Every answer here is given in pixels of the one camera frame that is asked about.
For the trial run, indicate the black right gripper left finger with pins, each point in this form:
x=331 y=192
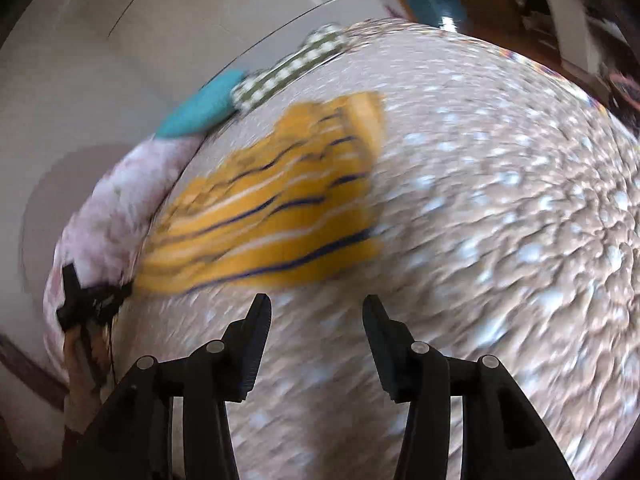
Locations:
x=131 y=436

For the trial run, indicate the person's left hand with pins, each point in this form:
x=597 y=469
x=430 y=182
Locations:
x=83 y=401

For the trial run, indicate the teal cushion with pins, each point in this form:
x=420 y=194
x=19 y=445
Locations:
x=205 y=109

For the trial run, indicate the yellow striped knit sweater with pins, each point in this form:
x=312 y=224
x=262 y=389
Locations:
x=290 y=209

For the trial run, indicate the beige padded headboard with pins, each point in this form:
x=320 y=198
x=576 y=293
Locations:
x=58 y=194

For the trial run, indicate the white shelf unit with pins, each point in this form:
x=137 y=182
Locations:
x=592 y=46

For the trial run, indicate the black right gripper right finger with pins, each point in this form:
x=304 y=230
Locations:
x=503 y=437

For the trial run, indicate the pink floral duvet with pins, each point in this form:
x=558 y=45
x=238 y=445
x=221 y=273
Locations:
x=103 y=237

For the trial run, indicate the white glossy wardrobe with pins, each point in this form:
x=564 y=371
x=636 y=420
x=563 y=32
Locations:
x=82 y=72

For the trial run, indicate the beige dotted quilted bedspread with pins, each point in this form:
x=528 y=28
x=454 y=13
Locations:
x=507 y=209

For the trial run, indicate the olive white-dotted bolster pillow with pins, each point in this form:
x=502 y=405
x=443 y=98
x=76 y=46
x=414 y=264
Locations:
x=320 y=46

